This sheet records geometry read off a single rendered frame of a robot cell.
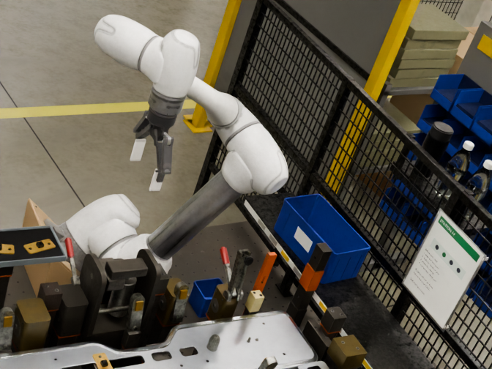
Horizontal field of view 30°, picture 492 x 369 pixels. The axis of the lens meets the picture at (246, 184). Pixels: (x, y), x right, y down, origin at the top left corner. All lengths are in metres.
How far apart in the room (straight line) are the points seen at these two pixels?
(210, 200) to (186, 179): 2.39
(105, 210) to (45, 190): 1.78
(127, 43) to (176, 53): 0.14
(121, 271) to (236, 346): 0.43
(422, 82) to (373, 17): 0.55
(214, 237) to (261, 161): 0.96
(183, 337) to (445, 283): 0.81
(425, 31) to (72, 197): 1.98
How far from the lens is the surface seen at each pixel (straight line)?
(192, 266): 3.45
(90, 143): 5.29
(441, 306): 2.90
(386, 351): 2.92
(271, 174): 2.72
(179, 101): 2.33
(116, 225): 3.06
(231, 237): 3.67
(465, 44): 5.50
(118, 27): 2.35
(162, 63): 2.28
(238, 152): 2.75
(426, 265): 2.92
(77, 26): 6.57
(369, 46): 4.55
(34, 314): 2.54
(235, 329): 2.79
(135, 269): 2.58
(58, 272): 3.04
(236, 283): 2.79
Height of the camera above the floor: 2.80
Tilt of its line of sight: 32 degrees down
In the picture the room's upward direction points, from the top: 20 degrees clockwise
